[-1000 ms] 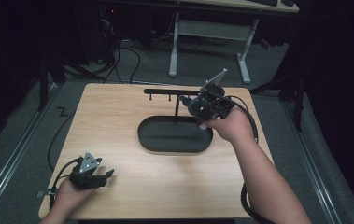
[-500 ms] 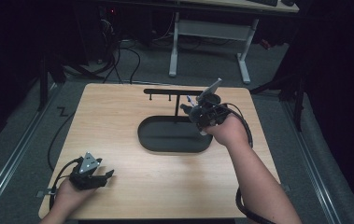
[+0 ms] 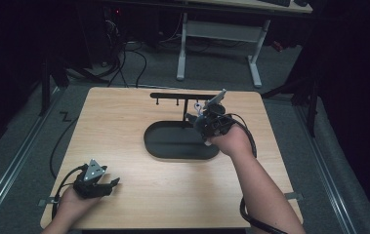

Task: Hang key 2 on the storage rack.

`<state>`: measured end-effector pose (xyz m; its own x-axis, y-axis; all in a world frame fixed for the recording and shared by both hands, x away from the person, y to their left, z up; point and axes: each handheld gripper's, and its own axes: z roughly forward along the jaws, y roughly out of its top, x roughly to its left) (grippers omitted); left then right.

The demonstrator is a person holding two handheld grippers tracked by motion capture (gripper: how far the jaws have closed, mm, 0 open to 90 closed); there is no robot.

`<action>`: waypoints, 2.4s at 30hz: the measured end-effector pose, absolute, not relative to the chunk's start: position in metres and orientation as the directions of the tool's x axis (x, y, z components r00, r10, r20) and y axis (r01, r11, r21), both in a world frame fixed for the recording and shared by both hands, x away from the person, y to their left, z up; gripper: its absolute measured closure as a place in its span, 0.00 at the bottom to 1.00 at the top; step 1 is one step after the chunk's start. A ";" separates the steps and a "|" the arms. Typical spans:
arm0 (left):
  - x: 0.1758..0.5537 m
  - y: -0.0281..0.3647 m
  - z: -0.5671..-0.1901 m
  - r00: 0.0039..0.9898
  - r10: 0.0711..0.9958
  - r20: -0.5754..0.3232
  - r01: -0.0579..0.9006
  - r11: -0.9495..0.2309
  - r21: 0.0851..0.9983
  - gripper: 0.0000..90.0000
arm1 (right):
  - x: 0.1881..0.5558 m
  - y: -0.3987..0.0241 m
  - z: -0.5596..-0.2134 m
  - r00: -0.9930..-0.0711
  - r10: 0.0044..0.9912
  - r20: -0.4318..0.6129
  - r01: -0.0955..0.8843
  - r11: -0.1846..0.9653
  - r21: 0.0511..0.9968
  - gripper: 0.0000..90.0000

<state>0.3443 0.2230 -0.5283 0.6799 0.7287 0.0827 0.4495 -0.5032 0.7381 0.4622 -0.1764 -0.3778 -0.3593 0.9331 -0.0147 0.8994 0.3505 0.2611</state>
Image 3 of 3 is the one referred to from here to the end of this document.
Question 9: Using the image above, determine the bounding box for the bundle of black cables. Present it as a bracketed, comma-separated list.
[64, 40, 148, 90]

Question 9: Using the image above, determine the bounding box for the small red object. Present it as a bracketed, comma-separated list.
[271, 40, 285, 54]

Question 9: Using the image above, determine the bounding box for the black metal stand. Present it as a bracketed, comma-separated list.
[261, 76, 321, 138]
[38, 57, 71, 117]

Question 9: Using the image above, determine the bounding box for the left hand-held gripper cable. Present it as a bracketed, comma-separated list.
[51, 164, 89, 222]

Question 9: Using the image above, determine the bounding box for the grey tape strip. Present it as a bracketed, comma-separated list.
[37, 196, 60, 208]
[285, 191, 305, 201]

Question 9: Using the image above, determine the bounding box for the black floor cable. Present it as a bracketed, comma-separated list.
[49, 116, 80, 179]

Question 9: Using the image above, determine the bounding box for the black keyboard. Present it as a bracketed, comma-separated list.
[258, 0, 292, 8]

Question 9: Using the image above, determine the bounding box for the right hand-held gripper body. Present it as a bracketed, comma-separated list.
[201, 88, 239, 137]

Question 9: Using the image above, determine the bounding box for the black computer tower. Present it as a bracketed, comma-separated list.
[82, 4, 127, 67]

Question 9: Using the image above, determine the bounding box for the person's right hand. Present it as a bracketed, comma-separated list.
[208, 124, 256, 158]

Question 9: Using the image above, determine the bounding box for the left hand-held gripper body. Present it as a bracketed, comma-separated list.
[73, 158, 111, 200]

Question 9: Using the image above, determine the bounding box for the metal floor rail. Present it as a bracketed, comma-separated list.
[0, 87, 63, 226]
[293, 105, 358, 234]

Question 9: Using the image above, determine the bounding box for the hand-held gripper cable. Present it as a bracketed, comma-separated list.
[225, 112, 289, 234]
[51, 164, 89, 222]

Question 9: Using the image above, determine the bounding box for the white frame wooden desk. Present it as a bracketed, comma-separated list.
[175, 0, 313, 90]

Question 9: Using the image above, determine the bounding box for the person's left hand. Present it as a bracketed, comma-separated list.
[53, 187, 102, 226]

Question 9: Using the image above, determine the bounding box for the right hand-held gripper cable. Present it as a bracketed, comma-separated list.
[225, 112, 289, 234]

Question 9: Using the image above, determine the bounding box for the black hook rack with tray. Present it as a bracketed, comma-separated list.
[143, 92, 221, 161]

